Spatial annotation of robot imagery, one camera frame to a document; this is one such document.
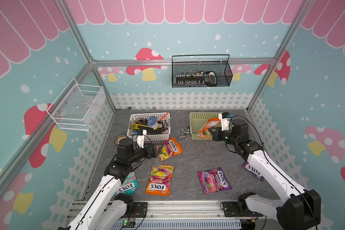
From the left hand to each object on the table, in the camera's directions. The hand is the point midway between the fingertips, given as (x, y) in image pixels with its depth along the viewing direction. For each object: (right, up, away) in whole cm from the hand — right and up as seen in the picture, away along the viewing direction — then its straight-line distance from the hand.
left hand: (158, 147), depth 76 cm
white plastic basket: (+1, +3, +21) cm, 22 cm away
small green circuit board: (-15, -39, -3) cm, 42 cm away
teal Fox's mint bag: (-17, -23, +5) cm, 29 cm away
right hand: (+28, +10, +3) cm, 30 cm away
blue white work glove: (-7, +13, +26) cm, 30 cm away
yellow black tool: (-9, +8, +21) cm, 24 cm away
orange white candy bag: (+26, +8, +5) cm, 27 cm away
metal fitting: (+15, +6, +29) cm, 33 cm away
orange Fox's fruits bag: (0, -22, +5) cm, 22 cm away
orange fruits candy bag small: (+6, -4, +20) cm, 21 cm away
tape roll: (-32, +2, +28) cm, 43 cm away
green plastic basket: (+25, +14, +34) cm, 44 cm away
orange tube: (-1, +16, +30) cm, 34 cm away
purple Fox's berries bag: (+31, -20, +6) cm, 37 cm away
